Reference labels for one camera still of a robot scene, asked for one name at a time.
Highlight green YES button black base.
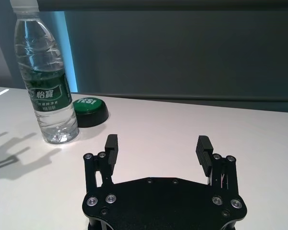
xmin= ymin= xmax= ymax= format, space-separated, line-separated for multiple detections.
xmin=73 ymin=97 xmax=109 ymax=128

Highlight clear water bottle green label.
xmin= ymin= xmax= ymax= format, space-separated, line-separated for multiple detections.
xmin=9 ymin=0 xmax=80 ymax=144

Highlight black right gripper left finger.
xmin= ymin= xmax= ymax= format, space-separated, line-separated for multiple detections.
xmin=83 ymin=134 xmax=120 ymax=194

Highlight grey blind bottom rail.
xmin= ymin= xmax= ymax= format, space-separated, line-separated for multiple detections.
xmin=42 ymin=0 xmax=288 ymax=12

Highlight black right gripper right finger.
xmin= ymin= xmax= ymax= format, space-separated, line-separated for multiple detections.
xmin=195 ymin=135 xmax=240 ymax=194

